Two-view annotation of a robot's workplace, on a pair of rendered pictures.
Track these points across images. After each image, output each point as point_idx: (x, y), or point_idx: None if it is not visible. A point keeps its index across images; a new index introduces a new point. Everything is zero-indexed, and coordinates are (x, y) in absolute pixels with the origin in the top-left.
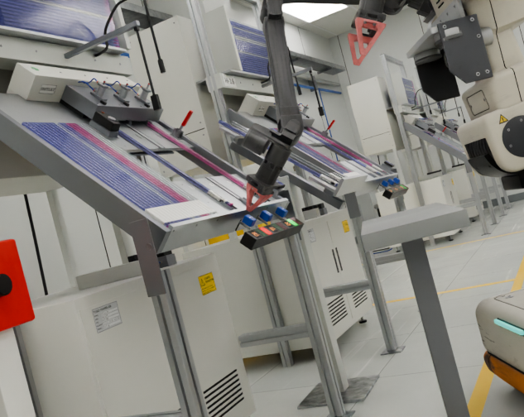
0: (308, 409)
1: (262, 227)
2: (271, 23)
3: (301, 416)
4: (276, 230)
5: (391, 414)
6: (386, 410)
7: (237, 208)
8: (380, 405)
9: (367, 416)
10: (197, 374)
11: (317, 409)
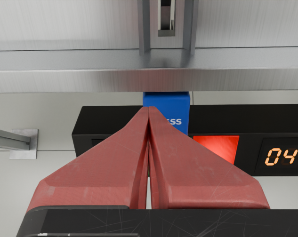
0: None
1: (224, 142)
2: None
3: (283, 91)
4: (284, 168)
5: (273, 206)
6: (284, 196)
7: (100, 71)
8: None
9: (270, 178)
10: (174, 1)
11: None
